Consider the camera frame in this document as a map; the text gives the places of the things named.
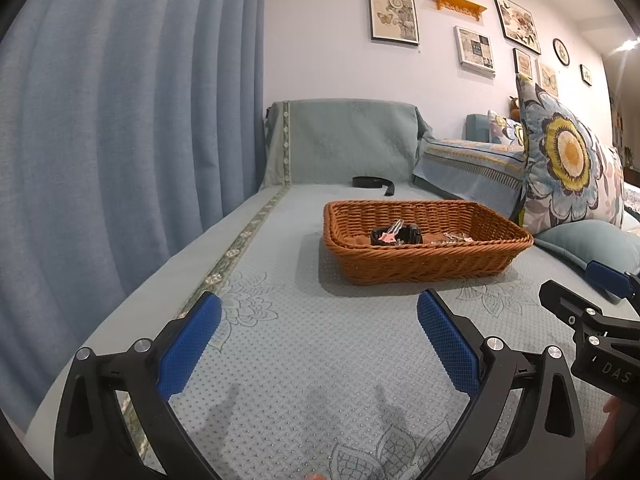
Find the blue curtain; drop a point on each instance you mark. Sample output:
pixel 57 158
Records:
pixel 128 129

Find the black wrist watch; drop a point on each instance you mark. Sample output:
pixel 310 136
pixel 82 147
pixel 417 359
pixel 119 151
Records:
pixel 410 234

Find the tiny square frame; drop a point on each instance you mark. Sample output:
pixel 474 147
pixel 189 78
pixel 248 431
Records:
pixel 585 73

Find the floral yellow flower pillow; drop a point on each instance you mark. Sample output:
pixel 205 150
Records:
pixel 569 174

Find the silver metal hair clip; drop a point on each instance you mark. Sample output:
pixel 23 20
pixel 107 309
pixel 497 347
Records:
pixel 450 238

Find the butterfly framed picture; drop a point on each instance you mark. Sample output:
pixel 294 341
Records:
pixel 394 21

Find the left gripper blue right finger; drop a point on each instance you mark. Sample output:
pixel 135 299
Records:
pixel 546 439

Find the striped blue pillow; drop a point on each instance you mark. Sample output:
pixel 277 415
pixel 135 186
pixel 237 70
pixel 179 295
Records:
pixel 486 173

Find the beige butterfly frame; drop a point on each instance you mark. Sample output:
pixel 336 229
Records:
pixel 547 78

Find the person's left hand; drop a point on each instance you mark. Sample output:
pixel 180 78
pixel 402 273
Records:
pixel 315 477

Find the pink star hair clip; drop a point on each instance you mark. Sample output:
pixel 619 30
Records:
pixel 388 236

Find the teal headboard cover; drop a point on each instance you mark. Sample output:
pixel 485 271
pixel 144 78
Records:
pixel 331 141

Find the brown plush toy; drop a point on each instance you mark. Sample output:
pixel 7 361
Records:
pixel 514 108

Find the orange wall shelf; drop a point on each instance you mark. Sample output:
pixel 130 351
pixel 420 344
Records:
pixel 465 7

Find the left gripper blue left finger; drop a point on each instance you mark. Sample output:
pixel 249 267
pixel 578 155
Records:
pixel 92 440

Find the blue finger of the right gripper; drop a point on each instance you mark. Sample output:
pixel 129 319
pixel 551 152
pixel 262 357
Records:
pixel 623 285
pixel 570 308

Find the small floral pillow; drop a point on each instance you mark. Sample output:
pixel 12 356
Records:
pixel 504 130

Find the person's right hand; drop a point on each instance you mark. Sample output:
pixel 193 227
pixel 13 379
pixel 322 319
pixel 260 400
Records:
pixel 603 447

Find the teal plain cushion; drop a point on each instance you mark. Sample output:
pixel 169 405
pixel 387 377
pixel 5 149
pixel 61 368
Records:
pixel 584 241

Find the white framed picture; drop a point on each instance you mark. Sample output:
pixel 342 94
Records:
pixel 474 51

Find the round wall clock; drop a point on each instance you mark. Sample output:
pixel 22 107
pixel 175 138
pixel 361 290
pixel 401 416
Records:
pixel 561 51

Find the brown wicker basket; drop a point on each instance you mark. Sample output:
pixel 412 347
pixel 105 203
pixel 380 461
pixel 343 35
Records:
pixel 347 225

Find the small dark framed picture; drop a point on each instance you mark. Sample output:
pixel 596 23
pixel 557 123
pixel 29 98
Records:
pixel 523 63

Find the floral framed picture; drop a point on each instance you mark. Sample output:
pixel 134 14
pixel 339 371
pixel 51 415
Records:
pixel 518 25

